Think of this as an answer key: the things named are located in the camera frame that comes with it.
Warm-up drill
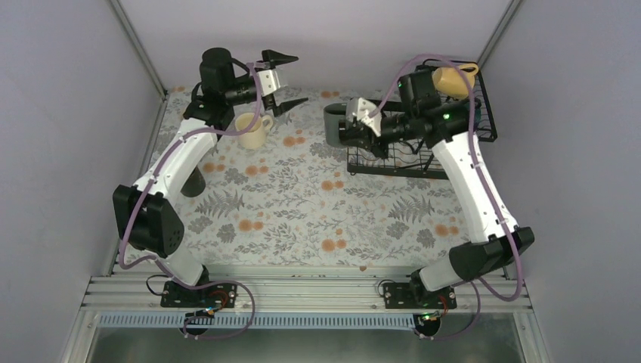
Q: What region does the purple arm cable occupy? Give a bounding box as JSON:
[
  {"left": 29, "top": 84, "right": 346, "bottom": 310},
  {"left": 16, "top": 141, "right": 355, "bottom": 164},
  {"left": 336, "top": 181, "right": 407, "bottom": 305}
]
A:
[
  {"left": 116, "top": 62, "right": 256, "bottom": 342},
  {"left": 373, "top": 53, "right": 526, "bottom": 343}
]

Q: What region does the yellow mug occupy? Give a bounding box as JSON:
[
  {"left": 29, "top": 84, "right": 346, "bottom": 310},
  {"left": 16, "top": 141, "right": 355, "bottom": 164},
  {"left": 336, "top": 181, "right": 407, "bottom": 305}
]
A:
[{"left": 432, "top": 63, "right": 479, "bottom": 100}]

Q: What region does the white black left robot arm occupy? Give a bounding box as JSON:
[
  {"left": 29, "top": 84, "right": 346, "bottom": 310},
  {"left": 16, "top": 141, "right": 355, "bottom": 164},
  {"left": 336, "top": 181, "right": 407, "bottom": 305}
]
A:
[{"left": 113, "top": 48, "right": 304, "bottom": 306}]

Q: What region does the black wire dish rack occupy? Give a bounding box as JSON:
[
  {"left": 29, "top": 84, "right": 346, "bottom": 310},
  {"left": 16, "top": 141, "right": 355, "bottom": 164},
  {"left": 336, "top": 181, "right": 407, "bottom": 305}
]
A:
[{"left": 347, "top": 59, "right": 497, "bottom": 179}]

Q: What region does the aluminium rail frame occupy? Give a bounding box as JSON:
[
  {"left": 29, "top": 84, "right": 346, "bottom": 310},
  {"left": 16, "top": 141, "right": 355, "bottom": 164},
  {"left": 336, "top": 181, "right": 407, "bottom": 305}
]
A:
[{"left": 63, "top": 265, "right": 549, "bottom": 362}]

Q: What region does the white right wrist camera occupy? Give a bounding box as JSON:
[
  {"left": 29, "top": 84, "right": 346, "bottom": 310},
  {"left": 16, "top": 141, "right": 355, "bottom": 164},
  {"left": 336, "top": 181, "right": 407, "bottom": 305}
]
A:
[{"left": 345, "top": 98, "right": 382, "bottom": 137}]

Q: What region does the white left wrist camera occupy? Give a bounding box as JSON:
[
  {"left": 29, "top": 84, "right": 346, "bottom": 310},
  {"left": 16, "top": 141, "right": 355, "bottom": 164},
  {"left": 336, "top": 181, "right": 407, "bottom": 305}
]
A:
[{"left": 257, "top": 68, "right": 288, "bottom": 97}]

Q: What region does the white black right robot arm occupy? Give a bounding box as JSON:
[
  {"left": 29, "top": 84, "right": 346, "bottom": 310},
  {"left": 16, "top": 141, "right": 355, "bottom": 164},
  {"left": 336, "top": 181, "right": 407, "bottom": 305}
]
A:
[{"left": 338, "top": 64, "right": 534, "bottom": 308}]

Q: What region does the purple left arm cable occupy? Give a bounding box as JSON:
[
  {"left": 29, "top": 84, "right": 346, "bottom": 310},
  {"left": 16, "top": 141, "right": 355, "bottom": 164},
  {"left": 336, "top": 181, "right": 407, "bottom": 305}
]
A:
[{"left": 116, "top": 62, "right": 256, "bottom": 342}]

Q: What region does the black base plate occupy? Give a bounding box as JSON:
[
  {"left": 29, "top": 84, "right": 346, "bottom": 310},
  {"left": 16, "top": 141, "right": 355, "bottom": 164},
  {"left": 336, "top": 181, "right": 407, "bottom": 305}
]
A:
[
  {"left": 379, "top": 281, "right": 457, "bottom": 309},
  {"left": 159, "top": 281, "right": 238, "bottom": 310}
]

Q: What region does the teal green mug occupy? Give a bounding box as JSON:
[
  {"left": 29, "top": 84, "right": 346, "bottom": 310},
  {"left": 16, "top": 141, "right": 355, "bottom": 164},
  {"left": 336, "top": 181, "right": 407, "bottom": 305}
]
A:
[{"left": 463, "top": 97, "right": 483, "bottom": 130}]

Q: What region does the dark grey mug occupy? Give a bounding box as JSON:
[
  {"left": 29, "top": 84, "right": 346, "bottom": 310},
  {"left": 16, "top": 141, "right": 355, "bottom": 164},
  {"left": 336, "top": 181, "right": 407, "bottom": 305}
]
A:
[{"left": 324, "top": 101, "right": 358, "bottom": 148}]

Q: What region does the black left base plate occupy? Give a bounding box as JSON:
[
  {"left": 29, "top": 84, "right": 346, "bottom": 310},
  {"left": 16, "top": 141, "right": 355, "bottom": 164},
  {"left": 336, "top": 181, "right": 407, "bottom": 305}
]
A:
[{"left": 159, "top": 281, "right": 238, "bottom": 310}]

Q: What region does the floral patterned table mat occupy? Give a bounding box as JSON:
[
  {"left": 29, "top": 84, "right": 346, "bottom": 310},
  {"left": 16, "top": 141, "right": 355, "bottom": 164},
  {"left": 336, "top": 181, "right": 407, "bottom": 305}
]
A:
[{"left": 175, "top": 88, "right": 469, "bottom": 267}]

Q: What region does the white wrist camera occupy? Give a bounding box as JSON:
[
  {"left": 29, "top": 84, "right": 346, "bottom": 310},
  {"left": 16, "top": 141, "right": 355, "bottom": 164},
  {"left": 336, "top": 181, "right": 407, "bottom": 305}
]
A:
[
  {"left": 345, "top": 98, "right": 382, "bottom": 137},
  {"left": 257, "top": 68, "right": 288, "bottom": 97}
]

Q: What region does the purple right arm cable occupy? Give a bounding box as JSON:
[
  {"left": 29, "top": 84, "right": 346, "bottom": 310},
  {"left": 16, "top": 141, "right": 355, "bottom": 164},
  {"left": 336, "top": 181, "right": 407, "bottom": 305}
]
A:
[{"left": 373, "top": 53, "right": 526, "bottom": 343}]

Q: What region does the matte black mug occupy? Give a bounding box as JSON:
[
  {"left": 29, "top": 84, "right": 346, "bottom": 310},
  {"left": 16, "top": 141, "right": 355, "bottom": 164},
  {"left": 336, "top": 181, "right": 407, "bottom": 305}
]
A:
[{"left": 181, "top": 167, "right": 206, "bottom": 198}]

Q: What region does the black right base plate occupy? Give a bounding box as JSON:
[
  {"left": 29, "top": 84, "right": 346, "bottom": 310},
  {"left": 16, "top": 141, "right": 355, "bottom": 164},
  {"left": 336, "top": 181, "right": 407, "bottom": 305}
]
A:
[{"left": 379, "top": 281, "right": 457, "bottom": 309}]

